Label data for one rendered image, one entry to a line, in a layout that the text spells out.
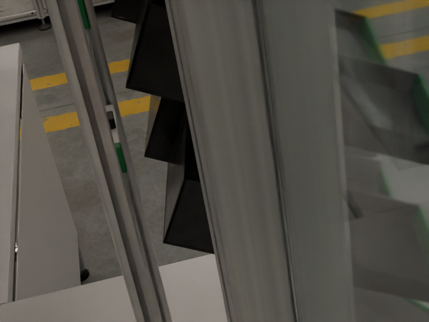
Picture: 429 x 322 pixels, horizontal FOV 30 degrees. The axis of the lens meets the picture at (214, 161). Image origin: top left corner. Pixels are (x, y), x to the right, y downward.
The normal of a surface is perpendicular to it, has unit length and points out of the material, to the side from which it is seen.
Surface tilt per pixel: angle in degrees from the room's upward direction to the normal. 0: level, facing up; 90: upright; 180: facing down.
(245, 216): 90
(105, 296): 0
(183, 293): 0
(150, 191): 0
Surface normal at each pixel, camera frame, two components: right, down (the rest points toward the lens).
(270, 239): 0.18, 0.52
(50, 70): -0.15, -0.82
